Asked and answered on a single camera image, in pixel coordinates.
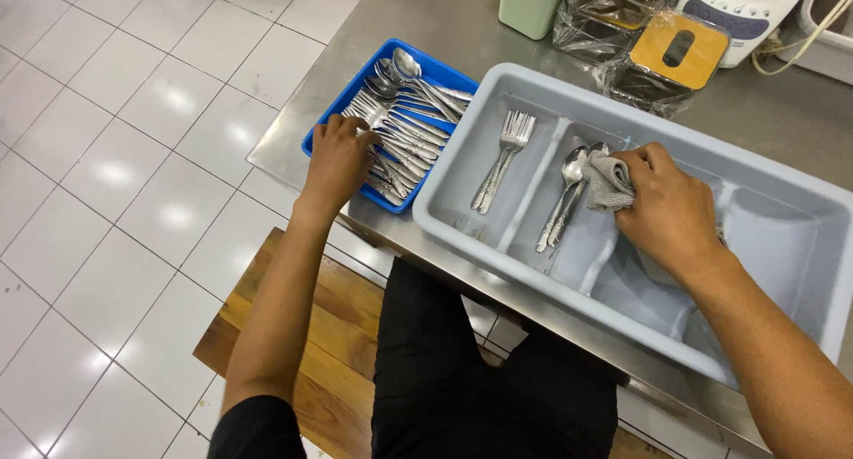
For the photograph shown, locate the person's left hand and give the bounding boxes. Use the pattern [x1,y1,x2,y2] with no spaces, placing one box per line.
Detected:
[297,114,376,215]

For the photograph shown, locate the person's right hand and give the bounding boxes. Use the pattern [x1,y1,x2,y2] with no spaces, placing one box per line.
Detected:
[608,142,735,283]

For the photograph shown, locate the grey cleaning cloth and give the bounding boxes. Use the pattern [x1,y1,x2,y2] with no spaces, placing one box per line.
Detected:
[581,152,638,213]

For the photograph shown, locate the blue plastic tray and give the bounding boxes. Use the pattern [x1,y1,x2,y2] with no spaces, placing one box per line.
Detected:
[301,38,481,215]

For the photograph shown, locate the pile of silver cutlery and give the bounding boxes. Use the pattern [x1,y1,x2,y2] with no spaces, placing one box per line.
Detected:
[341,47,475,208]

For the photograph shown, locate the silver spoon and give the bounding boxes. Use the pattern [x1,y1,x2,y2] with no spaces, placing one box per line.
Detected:
[536,145,590,253]
[546,141,610,248]

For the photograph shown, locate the plastic-wrapped box with yellow lid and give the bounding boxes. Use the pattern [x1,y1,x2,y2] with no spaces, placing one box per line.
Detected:
[592,9,733,119]

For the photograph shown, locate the silver fork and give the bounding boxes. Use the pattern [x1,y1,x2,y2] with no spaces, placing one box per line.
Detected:
[470,110,524,211]
[477,112,537,216]

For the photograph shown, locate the plastic-wrapped dark box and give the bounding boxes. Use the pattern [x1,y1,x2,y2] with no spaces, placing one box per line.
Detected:
[551,0,679,67]

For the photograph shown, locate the grey plastic cutlery organizer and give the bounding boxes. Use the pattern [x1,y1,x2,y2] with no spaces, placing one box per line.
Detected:
[412,62,853,391]

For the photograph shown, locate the white blender base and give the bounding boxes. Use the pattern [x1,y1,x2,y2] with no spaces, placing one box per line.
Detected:
[676,0,815,69]

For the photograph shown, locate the green plastic container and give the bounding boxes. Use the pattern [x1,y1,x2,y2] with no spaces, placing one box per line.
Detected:
[498,0,565,41]

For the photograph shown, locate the wooden bench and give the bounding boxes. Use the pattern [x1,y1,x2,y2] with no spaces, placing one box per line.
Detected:
[192,227,675,459]

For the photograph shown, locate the white plastic tub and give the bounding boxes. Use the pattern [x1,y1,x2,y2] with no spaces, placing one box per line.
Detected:
[776,0,853,87]

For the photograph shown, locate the person's black trousers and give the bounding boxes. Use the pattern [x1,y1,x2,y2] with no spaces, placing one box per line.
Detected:
[371,256,620,459]

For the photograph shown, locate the person's black shirt sleeve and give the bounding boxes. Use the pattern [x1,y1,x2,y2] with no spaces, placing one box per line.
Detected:
[207,395,308,459]

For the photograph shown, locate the cream power cable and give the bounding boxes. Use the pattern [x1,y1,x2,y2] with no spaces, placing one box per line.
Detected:
[752,0,853,77]

